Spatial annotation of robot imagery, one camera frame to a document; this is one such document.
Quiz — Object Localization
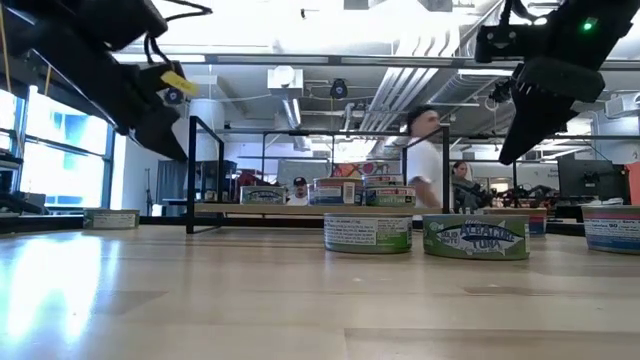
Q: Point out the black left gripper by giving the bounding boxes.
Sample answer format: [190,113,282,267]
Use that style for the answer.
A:
[74,47,190,163]

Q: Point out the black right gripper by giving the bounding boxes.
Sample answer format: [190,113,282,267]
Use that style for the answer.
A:
[497,0,619,167]

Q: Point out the light tuna can green label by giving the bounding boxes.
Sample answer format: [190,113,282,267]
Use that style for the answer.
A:
[364,185,418,208]

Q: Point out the wooden shelf with black legs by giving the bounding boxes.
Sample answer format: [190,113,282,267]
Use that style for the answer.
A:
[185,115,451,236]

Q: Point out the yellow tape tag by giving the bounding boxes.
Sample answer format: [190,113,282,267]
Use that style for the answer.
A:
[159,69,200,97]

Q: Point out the black computer monitor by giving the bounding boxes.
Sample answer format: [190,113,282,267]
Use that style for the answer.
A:
[557,158,629,204]

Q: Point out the person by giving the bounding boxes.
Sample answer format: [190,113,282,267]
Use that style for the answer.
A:
[452,159,484,211]
[287,176,311,207]
[404,104,454,210]

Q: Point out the tuna can pink blue label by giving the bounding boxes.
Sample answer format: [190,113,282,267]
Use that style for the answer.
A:
[482,207,549,238]

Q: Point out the black aluminium table frame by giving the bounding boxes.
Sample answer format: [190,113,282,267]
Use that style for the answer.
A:
[0,212,584,236]

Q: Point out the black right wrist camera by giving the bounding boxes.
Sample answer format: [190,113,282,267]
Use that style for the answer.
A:
[473,23,532,65]

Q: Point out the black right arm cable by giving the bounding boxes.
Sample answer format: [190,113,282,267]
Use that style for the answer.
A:
[499,0,551,26]

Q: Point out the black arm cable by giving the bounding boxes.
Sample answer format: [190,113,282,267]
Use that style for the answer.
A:
[499,0,551,26]
[142,0,214,66]

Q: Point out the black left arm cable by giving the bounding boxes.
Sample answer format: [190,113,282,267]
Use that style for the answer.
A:
[142,0,214,66]

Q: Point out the black overhead camera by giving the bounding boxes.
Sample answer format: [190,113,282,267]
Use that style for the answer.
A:
[328,78,350,101]

